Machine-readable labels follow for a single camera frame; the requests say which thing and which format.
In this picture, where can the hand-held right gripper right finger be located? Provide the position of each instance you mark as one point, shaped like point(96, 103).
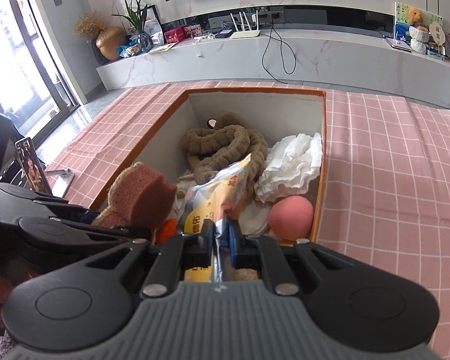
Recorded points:
point(232, 240)

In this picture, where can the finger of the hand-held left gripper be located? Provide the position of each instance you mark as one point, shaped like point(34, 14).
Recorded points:
point(63, 207)
point(112, 233)

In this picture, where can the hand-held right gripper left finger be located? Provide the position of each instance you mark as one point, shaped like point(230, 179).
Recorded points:
point(209, 240)

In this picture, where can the yellow plastic packet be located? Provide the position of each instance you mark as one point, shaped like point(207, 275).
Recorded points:
point(200, 225)

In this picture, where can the round white cotton pad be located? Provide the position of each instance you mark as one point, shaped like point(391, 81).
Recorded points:
point(257, 217)

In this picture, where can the pink brown bear-shaped sponge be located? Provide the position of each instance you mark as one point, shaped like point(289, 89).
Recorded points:
point(142, 195)

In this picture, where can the white tissue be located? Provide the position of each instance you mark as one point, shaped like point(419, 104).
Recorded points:
point(288, 168)

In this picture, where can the orange cardboard box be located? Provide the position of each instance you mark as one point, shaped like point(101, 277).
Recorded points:
point(255, 112)

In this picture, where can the pink soft ball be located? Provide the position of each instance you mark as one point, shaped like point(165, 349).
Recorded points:
point(290, 217)

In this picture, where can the silver phone stand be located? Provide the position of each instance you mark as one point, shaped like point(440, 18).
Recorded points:
point(62, 182)

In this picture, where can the smartphone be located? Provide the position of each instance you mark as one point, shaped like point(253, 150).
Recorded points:
point(32, 172)

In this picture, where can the pink checked cloth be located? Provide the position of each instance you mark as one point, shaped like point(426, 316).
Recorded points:
point(378, 195)

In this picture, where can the glass sliding door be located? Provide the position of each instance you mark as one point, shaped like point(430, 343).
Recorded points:
point(22, 45)

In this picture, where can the gold round vase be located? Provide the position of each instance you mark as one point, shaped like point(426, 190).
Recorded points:
point(110, 43)

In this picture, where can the dried brown flowers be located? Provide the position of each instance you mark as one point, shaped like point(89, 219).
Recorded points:
point(87, 24)

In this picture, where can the tan paper envelope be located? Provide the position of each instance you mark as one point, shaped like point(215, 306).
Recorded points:
point(165, 47)

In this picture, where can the silver foil bag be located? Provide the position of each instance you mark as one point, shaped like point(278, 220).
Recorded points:
point(156, 38)

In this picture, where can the white marble television cabinet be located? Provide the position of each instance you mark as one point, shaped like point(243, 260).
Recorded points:
point(322, 60)

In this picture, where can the red gift box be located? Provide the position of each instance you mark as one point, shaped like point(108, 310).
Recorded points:
point(174, 35)

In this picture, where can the green plant in glass vase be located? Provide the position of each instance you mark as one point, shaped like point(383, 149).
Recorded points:
point(137, 15)

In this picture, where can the small black box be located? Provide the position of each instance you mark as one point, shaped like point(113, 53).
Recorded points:
point(223, 34)

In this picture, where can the white router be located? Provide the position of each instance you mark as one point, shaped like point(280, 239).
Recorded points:
point(243, 33)

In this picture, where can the pink patterned box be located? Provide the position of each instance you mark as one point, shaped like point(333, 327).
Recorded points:
point(192, 30)

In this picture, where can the grey laptop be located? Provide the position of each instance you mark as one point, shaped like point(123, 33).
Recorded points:
point(397, 43)

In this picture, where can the white patterned pot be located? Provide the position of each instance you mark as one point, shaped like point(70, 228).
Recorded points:
point(420, 47)
point(420, 35)

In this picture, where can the colourful picture board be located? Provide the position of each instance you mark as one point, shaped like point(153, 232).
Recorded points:
point(401, 22)

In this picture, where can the brown teddy bear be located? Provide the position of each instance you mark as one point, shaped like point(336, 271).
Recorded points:
point(414, 15)

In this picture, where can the round paper fan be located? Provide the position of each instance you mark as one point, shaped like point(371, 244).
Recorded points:
point(437, 32)

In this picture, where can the black picture frame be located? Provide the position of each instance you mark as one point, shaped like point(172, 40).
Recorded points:
point(154, 15)

